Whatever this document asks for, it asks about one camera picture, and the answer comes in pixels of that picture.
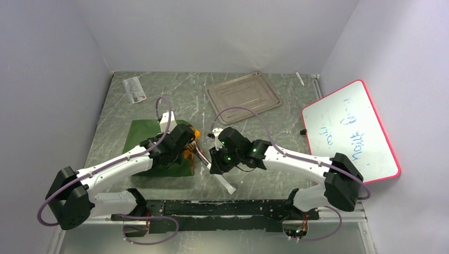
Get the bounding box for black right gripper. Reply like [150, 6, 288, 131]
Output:
[209, 143, 242, 175]

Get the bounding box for orange fake braided bread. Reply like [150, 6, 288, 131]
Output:
[188, 128, 201, 150]

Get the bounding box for green paper bag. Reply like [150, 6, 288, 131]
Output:
[125, 120, 195, 178]

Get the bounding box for metal tongs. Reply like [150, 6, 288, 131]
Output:
[188, 141, 236, 194]

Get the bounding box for metal baking tray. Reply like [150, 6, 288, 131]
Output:
[205, 72, 282, 125]

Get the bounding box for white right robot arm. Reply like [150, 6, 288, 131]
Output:
[208, 127, 363, 219]

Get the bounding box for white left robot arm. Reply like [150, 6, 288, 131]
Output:
[46, 124, 196, 230]

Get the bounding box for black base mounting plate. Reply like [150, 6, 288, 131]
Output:
[111, 199, 319, 233]

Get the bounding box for white paper receipt card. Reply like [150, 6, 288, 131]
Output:
[122, 77, 147, 104]

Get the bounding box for white marker pen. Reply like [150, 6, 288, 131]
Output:
[295, 71, 305, 86]

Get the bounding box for pink framed whiteboard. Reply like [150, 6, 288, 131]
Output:
[302, 79, 401, 183]

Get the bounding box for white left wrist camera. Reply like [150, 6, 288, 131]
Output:
[159, 111, 177, 133]

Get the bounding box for aluminium rail frame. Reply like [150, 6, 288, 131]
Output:
[56, 199, 375, 253]

